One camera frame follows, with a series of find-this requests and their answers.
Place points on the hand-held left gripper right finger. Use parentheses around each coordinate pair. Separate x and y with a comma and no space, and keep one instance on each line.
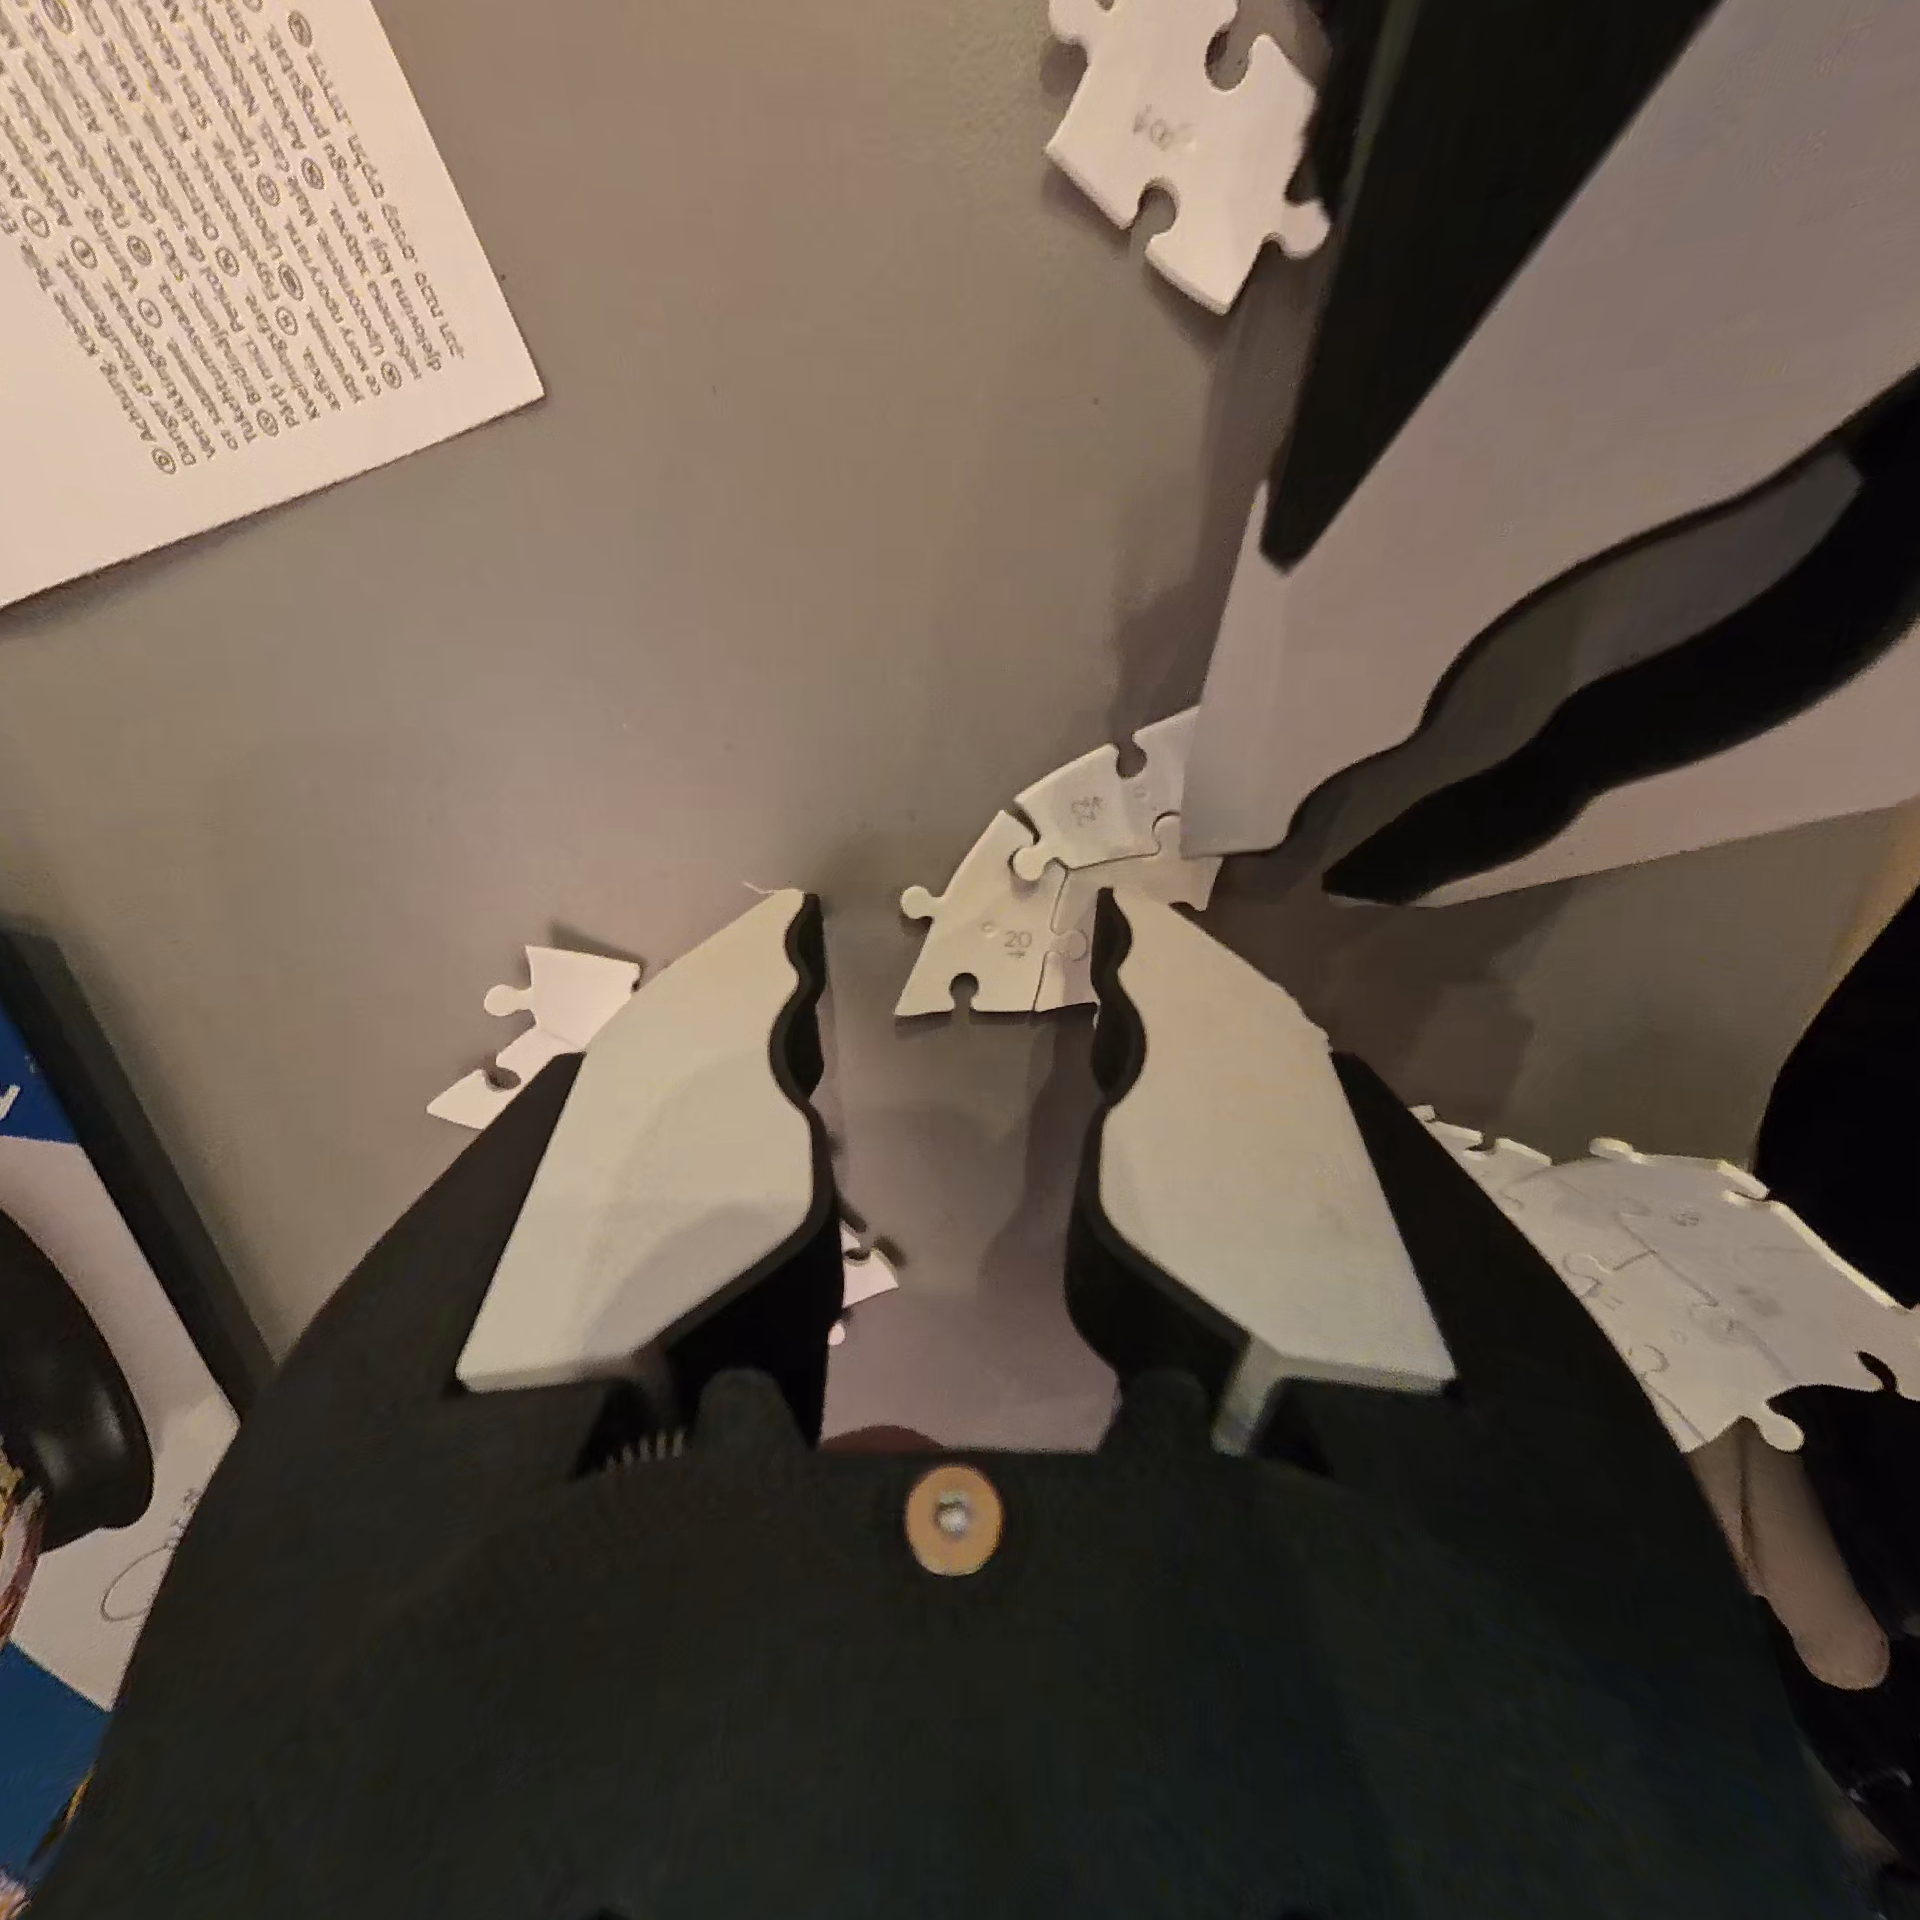
(1254,1171)

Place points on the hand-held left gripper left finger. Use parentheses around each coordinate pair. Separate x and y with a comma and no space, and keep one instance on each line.
(646,1171)

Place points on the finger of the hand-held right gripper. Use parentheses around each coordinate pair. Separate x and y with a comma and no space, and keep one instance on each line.
(1560,374)
(1695,832)

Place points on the joined white puzzle pieces cluster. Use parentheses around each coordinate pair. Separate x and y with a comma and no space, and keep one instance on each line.
(991,931)

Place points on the joined white puzzle piece pair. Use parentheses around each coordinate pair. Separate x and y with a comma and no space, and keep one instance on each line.
(563,997)

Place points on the small white puzzle piece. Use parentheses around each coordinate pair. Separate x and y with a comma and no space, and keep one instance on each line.
(862,1277)

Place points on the curved assembled white puzzle section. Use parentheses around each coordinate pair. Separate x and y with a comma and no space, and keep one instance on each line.
(1681,1275)

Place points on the single white puzzle piece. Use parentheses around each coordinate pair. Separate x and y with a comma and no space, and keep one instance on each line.
(1185,136)

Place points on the blue puzzle box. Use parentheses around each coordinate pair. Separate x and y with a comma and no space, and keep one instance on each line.
(89,1499)

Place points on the pale rod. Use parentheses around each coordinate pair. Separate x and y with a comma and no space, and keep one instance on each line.
(1792,1574)

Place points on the printed white paper sheet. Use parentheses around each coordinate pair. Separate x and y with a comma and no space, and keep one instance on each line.
(194,254)

